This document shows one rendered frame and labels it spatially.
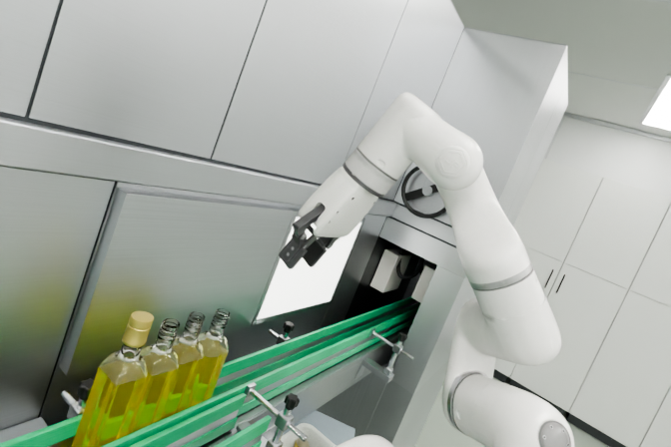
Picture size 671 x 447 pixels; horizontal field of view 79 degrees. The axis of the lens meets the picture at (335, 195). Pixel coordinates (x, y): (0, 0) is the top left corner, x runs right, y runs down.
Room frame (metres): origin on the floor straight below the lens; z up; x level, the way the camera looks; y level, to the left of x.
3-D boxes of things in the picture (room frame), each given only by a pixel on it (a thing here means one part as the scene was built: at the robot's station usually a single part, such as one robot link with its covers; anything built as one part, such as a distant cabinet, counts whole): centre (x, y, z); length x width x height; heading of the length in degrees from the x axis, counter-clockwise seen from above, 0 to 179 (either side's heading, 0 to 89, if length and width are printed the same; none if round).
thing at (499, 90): (1.87, -0.57, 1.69); 0.70 x 0.37 x 0.89; 150
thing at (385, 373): (1.34, -0.37, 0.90); 0.17 x 0.05 x 0.23; 60
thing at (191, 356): (0.70, 0.15, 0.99); 0.06 x 0.06 x 0.21; 60
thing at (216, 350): (0.74, 0.12, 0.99); 0.06 x 0.06 x 0.21; 60
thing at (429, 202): (1.57, -0.33, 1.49); 0.21 x 0.05 x 0.21; 60
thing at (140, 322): (0.59, 0.21, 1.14); 0.04 x 0.04 x 0.04
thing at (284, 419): (0.79, -0.05, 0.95); 0.17 x 0.03 x 0.12; 60
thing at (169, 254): (1.04, 0.11, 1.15); 0.90 x 0.03 x 0.34; 150
